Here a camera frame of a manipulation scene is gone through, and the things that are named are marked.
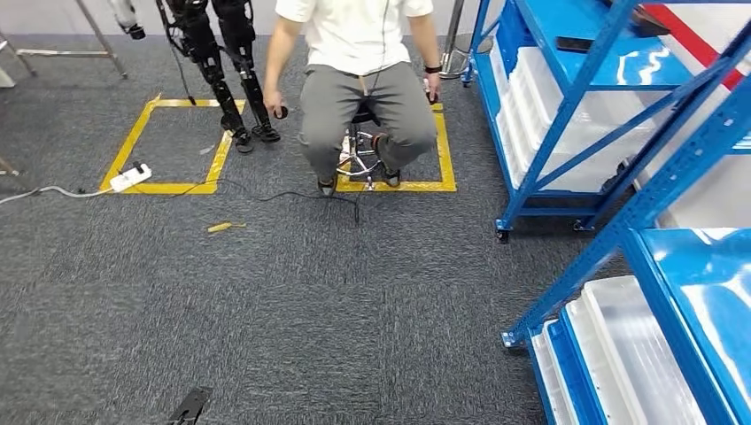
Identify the white power strip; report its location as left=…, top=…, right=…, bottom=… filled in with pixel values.
left=109, top=163, right=154, bottom=194

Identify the blue metal shelf rack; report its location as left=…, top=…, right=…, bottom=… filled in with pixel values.
left=460, top=0, right=751, bottom=244
left=501, top=23, right=751, bottom=425

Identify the yellow floor tape square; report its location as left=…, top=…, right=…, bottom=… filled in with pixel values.
left=98, top=93, right=248, bottom=196
left=334, top=102, right=458, bottom=194

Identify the thin black floor cable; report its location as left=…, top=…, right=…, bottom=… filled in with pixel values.
left=131, top=161, right=362, bottom=227

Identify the white car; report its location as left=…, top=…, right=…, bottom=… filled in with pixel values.
left=636, top=0, right=751, bottom=230

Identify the white power cable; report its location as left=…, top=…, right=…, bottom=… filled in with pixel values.
left=0, top=184, right=115, bottom=206

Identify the red barrier belt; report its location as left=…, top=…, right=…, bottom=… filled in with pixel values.
left=642, top=3, right=747, bottom=92

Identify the small black flat part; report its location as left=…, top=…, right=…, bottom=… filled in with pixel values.
left=555, top=35, right=595, bottom=54

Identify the black plastic part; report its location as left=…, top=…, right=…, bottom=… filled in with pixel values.
left=604, top=0, right=670, bottom=37

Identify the chrome stool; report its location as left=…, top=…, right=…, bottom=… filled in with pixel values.
left=337, top=99, right=391, bottom=192

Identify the person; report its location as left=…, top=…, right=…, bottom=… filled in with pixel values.
left=260, top=0, right=444, bottom=197

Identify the black humanoid robot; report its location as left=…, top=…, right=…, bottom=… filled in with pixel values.
left=105, top=0, right=283, bottom=155

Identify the chrome stanchion post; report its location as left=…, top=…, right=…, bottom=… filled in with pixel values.
left=438, top=0, right=495, bottom=81

